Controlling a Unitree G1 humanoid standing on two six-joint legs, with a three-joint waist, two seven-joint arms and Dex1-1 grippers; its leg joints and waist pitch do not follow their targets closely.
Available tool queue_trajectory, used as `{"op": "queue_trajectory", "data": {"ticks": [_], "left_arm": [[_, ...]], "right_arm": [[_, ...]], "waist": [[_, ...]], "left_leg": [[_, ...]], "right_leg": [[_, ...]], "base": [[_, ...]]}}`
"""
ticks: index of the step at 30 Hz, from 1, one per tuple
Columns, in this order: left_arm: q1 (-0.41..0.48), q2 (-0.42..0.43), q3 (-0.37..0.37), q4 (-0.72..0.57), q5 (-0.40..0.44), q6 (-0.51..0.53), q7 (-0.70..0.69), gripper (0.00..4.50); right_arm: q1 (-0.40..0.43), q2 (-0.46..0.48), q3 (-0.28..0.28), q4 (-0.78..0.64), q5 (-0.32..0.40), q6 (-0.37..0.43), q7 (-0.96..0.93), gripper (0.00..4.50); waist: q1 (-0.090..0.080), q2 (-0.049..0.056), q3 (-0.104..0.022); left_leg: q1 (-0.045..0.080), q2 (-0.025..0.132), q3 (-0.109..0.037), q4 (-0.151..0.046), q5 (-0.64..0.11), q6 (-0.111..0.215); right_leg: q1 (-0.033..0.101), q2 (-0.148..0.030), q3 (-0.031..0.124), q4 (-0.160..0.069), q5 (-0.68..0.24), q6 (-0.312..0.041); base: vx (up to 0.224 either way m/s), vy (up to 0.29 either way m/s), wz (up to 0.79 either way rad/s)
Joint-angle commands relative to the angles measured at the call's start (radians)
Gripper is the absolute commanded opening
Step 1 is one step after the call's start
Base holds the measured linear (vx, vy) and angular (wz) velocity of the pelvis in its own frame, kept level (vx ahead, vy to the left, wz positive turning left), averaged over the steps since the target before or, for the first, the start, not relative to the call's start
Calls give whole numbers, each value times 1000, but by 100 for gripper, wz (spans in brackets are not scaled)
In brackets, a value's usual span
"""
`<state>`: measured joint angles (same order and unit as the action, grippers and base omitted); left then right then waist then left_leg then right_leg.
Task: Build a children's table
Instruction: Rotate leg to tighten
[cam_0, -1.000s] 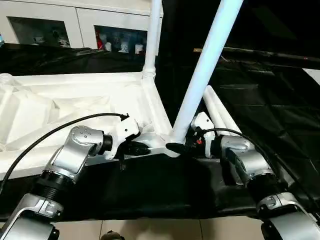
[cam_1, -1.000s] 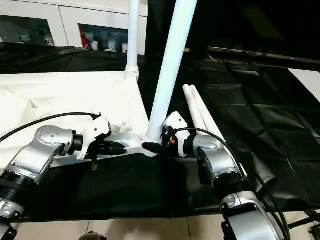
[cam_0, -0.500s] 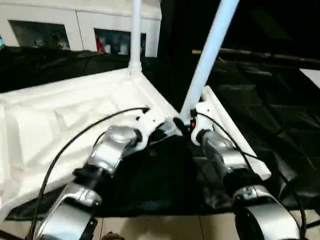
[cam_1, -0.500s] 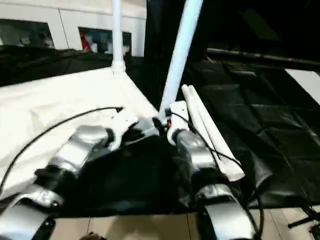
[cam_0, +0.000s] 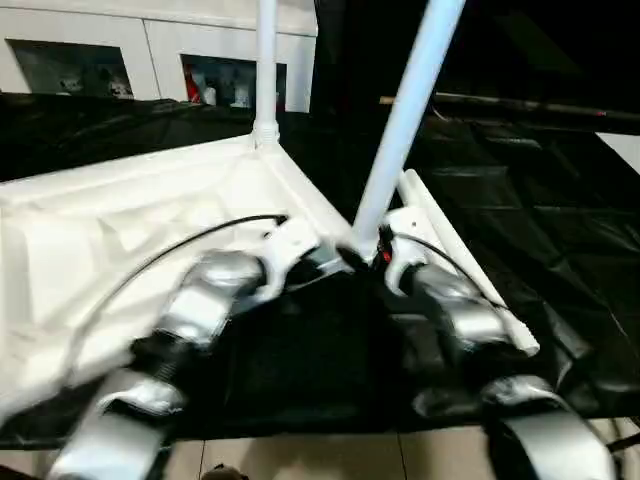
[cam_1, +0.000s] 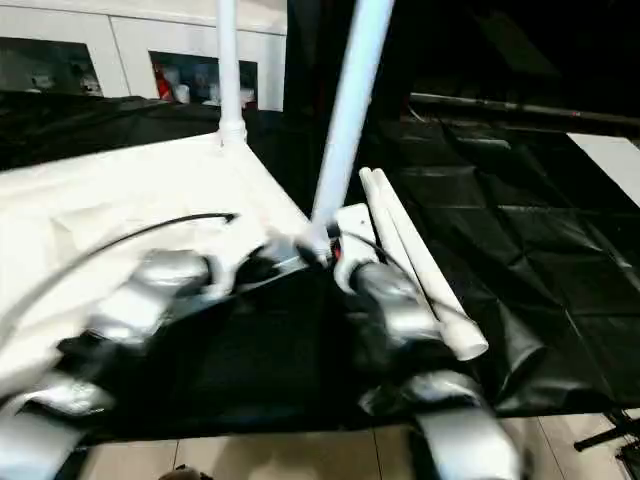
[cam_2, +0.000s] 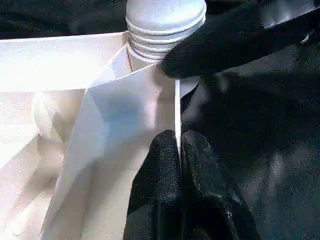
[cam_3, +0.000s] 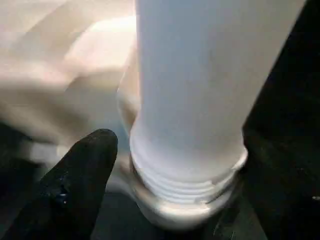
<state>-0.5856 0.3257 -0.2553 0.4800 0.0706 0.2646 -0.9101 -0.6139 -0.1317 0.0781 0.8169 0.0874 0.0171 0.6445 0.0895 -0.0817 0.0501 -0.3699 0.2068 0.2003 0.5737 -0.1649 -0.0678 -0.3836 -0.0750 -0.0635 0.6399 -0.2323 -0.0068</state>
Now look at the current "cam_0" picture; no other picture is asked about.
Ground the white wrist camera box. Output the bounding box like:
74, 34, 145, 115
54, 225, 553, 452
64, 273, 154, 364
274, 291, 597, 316
380, 205, 433, 296
255, 218, 323, 301

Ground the dark robot foot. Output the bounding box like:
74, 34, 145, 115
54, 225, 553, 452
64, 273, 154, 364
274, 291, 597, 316
200, 465, 251, 480

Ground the white glass-door cabinet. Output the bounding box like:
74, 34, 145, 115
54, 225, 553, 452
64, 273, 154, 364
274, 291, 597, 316
0, 0, 319, 113

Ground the white plastic table top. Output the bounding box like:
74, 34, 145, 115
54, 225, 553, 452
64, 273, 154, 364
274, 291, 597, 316
0, 135, 361, 421

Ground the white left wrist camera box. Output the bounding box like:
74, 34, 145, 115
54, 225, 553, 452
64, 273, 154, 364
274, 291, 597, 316
255, 218, 323, 301

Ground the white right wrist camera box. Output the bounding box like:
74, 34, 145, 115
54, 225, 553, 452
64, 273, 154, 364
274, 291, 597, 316
380, 205, 433, 296

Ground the dark metal rod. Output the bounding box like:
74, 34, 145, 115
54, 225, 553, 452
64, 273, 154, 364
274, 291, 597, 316
380, 92, 640, 126

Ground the black work mat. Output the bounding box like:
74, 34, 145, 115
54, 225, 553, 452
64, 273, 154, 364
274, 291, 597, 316
0, 92, 640, 446

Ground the white flat board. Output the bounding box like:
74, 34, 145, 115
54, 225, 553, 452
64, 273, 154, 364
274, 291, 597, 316
598, 133, 640, 176

